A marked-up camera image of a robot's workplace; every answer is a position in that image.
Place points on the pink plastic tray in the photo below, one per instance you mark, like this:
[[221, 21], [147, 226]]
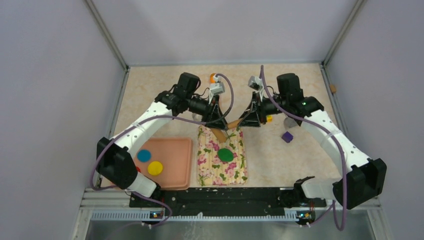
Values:
[[175, 154]]

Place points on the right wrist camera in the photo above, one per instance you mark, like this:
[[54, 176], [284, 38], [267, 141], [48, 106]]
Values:
[[255, 83]]

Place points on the floral cutting board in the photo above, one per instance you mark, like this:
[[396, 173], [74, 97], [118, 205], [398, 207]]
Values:
[[211, 171]]

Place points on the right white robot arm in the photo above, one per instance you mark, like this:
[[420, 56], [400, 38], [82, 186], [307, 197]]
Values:
[[362, 178]]

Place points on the colourful toy block stack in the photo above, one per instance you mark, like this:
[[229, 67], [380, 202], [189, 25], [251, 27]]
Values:
[[269, 118]]

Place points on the purple cube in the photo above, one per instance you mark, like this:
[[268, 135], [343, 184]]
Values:
[[287, 137]]

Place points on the round metal cutter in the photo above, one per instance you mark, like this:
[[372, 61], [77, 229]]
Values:
[[196, 117]]

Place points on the small wooden knob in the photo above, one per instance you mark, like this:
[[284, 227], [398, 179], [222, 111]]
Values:
[[332, 88]]

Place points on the yellow dough disc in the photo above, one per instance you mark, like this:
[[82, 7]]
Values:
[[155, 168]]

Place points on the green dough disc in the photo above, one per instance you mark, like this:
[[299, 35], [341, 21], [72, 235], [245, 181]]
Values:
[[225, 155]]

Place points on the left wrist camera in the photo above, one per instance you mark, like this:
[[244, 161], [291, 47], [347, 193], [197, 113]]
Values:
[[218, 88]]

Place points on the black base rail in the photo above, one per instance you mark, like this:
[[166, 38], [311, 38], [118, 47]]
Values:
[[229, 202]]

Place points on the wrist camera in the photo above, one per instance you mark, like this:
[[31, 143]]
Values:
[[218, 88], [255, 83]]

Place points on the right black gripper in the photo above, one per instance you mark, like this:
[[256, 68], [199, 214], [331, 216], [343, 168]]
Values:
[[250, 118]]

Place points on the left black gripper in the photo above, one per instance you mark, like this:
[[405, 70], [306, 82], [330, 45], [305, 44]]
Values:
[[217, 120]]

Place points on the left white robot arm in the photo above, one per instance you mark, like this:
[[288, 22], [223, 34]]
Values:
[[114, 157]]

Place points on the orange toy microphone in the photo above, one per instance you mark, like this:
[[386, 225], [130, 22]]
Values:
[[213, 78]]

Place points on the blue dough disc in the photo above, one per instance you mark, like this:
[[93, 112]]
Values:
[[144, 155]]

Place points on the metal spatula wooden handle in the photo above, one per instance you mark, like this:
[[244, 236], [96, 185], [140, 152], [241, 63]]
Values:
[[290, 123]]

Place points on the wooden double-ended roller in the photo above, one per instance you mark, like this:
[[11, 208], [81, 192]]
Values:
[[221, 137]]

